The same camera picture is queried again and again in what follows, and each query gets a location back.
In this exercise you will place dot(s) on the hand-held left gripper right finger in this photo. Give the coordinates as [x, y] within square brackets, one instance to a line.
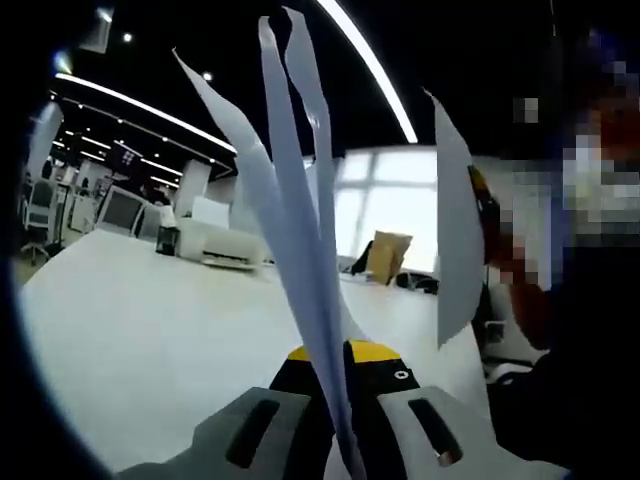
[480, 440]

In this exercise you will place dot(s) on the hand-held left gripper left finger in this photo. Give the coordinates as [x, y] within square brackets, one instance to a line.
[220, 440]

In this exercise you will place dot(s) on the single white paper sheet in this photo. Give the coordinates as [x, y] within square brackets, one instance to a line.
[455, 225]

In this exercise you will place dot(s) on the bundle of white printing papers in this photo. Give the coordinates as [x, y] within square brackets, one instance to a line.
[300, 225]

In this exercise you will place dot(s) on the bright window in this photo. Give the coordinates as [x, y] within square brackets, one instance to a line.
[400, 200]

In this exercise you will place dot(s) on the brown cardboard box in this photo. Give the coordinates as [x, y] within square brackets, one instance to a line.
[390, 257]

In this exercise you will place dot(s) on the person in black shirt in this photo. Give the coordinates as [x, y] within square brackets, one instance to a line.
[590, 400]

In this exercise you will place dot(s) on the white printer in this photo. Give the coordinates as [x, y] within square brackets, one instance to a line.
[225, 245]

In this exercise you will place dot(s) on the long ceiling light strip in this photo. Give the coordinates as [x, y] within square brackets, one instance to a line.
[370, 60]

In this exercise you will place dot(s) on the black pen holder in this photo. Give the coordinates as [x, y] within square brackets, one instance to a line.
[166, 237]

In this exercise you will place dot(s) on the white-framed monitor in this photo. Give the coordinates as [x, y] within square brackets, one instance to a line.
[120, 212]

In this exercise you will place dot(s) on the hanging dark display screen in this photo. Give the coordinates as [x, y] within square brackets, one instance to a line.
[125, 156]

